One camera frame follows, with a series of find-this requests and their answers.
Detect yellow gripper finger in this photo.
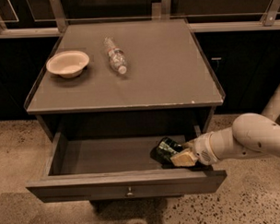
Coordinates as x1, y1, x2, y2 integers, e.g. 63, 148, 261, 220
170, 148, 198, 167
181, 139, 195, 148

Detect green soda can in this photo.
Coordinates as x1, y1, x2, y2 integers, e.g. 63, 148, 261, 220
150, 136, 183, 164

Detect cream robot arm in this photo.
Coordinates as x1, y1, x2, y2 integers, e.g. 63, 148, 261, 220
170, 84, 280, 167

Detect metal drawer knob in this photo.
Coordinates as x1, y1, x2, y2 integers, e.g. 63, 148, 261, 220
126, 187, 134, 197

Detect open grey top drawer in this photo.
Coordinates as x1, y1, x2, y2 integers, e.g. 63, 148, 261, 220
27, 133, 227, 202

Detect grey cabinet table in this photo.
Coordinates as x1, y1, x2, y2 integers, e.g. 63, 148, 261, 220
25, 19, 225, 139

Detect clear plastic water bottle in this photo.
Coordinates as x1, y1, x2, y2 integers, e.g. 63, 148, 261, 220
103, 37, 127, 75

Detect beige paper bowl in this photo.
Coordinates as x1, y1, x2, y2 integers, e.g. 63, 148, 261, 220
46, 51, 90, 78

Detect metal railing frame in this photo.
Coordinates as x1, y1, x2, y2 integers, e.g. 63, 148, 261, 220
0, 0, 280, 38

